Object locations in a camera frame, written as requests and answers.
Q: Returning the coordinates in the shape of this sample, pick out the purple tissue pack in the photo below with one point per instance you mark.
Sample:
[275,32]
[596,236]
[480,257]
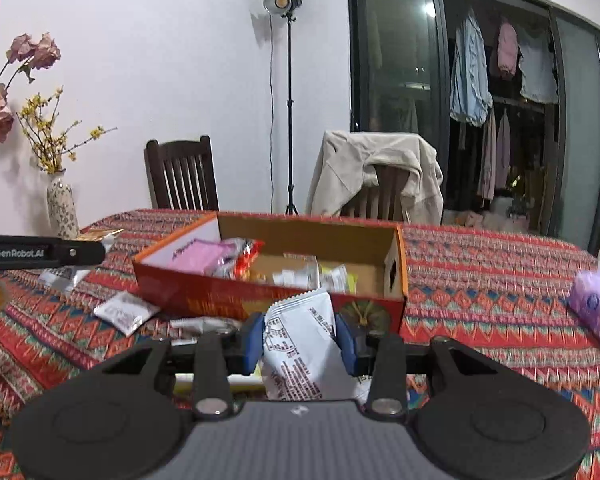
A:
[595,310]

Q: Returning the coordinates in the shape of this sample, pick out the light blue hanging shirt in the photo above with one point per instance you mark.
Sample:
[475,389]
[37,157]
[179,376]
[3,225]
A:
[470,80]

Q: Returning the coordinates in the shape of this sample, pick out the patterned ceramic vase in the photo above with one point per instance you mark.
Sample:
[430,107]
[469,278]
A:
[62,210]

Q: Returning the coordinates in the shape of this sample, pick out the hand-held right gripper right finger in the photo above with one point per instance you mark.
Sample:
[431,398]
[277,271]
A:
[347,347]

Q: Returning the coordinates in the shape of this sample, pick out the wooden chair under jacket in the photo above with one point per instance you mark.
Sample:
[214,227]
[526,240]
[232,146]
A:
[385,190]

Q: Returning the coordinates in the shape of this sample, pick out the silver barcode snack packet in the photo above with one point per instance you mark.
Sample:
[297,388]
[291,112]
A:
[62,277]

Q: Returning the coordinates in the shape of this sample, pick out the dark framed sliding glass door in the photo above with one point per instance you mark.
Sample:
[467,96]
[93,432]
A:
[400,60]

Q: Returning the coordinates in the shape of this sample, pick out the studio light on stand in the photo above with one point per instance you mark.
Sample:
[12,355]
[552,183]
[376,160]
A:
[290,110]

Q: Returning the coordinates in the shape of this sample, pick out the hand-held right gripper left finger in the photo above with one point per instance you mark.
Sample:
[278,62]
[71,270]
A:
[254,345]

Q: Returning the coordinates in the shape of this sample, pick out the white flat snack packet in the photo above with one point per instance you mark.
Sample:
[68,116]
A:
[125,312]

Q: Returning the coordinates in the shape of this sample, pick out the clear white snack packet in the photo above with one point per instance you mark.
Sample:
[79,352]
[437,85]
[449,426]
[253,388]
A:
[295,272]

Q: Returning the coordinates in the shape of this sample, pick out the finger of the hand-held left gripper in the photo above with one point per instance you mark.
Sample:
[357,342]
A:
[80,253]

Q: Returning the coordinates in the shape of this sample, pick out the orange red cardboard box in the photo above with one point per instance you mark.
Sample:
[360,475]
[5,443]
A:
[305,235]

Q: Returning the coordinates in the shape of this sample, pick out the pink snack packet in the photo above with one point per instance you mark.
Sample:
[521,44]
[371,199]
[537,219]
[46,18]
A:
[200,257]

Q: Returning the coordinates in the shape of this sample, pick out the yellow flower branches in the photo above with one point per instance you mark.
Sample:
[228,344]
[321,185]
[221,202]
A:
[50,160]

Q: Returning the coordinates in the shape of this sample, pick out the dark wooden chair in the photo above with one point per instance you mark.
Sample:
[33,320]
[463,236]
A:
[180,152]

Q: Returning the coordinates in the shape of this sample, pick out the white hanging garment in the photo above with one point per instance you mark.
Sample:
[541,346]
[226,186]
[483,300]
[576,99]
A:
[537,75]

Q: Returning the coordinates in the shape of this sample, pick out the pale pink long hanging garment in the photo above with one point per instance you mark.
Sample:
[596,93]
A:
[503,155]

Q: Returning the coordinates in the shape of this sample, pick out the red snack packet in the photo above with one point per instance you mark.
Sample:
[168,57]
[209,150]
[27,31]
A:
[247,255]

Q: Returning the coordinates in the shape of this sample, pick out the pink artificial flowers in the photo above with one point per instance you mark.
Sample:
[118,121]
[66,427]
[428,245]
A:
[35,52]

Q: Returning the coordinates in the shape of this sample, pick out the beige long hanging garment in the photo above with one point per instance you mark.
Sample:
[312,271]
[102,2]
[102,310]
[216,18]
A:
[487,160]

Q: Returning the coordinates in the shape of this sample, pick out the gold flat snack packet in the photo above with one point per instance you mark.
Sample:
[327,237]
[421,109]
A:
[100,234]

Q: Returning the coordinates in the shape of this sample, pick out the silver crumpled snack packet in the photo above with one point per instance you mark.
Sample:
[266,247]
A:
[200,325]

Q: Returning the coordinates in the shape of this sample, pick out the pale yellow snack packet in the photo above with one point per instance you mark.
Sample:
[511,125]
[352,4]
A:
[337,277]

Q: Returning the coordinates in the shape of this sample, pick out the beige jacket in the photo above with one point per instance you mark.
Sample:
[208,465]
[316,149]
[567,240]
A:
[345,165]

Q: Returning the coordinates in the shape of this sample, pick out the white packet with printed table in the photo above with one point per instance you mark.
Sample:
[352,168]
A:
[300,350]

